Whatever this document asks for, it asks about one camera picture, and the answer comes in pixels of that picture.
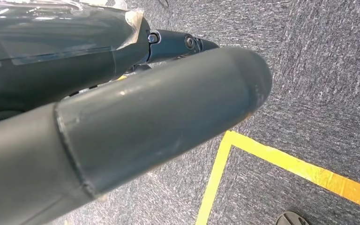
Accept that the yellow floor tape square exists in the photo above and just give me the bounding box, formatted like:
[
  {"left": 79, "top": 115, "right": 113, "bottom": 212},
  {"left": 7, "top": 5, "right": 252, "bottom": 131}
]
[{"left": 195, "top": 130, "right": 360, "bottom": 225}]

